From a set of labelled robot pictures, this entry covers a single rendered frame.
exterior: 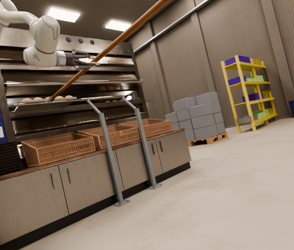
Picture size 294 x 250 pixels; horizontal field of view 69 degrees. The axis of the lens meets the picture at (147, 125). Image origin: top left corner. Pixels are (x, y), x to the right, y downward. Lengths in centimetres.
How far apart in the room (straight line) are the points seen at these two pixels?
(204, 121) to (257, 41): 461
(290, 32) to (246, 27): 150
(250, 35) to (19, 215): 872
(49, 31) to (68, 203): 145
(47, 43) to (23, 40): 168
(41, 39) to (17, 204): 128
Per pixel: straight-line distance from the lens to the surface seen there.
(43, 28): 122
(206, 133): 537
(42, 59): 131
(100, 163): 223
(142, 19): 112
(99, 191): 223
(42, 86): 261
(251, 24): 931
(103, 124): 222
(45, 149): 209
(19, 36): 293
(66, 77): 288
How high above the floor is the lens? 67
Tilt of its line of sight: 1 degrees up
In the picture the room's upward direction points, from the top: 13 degrees counter-clockwise
